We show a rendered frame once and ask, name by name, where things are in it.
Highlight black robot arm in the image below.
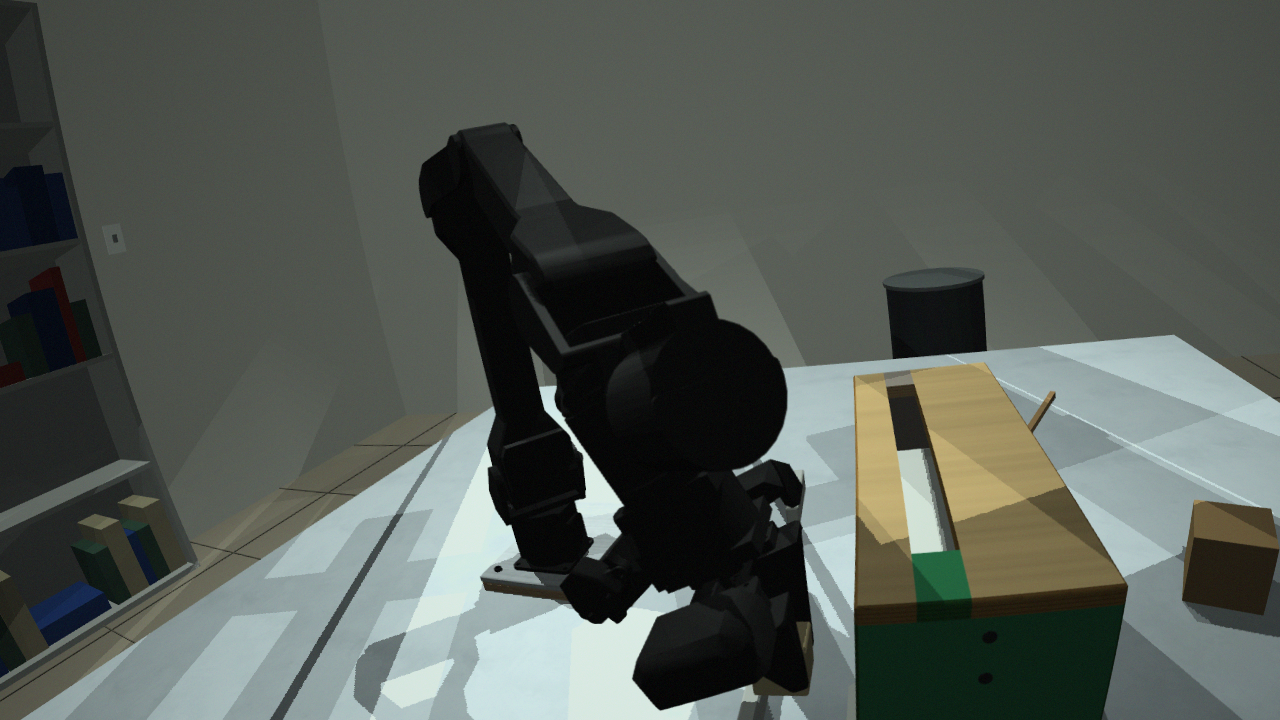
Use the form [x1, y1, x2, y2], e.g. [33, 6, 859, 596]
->
[419, 122, 788, 624]

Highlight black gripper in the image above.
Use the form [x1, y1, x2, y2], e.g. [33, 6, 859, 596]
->
[614, 459, 813, 710]

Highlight brown wooden stick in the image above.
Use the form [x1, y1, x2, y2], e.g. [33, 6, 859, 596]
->
[1028, 391, 1055, 433]

